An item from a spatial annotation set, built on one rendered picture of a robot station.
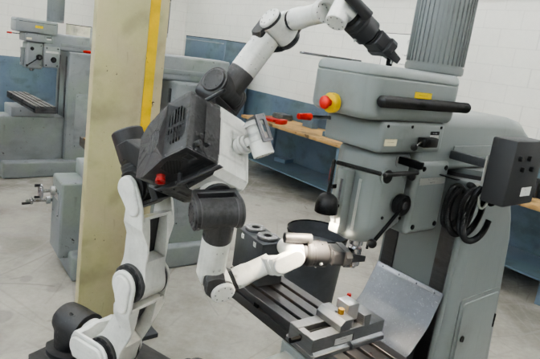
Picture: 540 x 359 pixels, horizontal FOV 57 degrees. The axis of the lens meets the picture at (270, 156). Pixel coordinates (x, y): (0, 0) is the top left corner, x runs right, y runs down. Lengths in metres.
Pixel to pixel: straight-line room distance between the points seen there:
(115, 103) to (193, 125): 1.59
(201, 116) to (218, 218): 0.31
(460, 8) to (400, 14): 5.26
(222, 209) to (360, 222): 0.47
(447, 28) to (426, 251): 0.84
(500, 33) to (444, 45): 4.49
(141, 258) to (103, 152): 1.31
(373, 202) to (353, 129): 0.24
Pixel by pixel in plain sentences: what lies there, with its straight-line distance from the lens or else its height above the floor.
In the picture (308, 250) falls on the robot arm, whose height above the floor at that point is 1.26.
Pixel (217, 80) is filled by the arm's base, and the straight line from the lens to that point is 1.63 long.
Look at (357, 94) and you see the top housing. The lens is 1.46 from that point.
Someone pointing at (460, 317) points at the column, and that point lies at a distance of 2.15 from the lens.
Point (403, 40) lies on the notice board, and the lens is 6.95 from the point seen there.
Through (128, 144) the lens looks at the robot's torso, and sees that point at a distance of 1.78.
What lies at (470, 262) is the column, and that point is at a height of 1.22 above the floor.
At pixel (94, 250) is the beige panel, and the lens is 3.23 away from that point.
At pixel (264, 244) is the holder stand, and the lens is 2.08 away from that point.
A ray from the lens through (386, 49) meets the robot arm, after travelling 1.61.
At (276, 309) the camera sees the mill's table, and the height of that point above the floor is 0.93.
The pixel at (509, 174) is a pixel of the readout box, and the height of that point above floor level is 1.62.
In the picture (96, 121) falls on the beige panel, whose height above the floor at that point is 1.37.
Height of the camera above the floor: 1.88
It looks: 11 degrees down
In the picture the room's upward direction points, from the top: 8 degrees clockwise
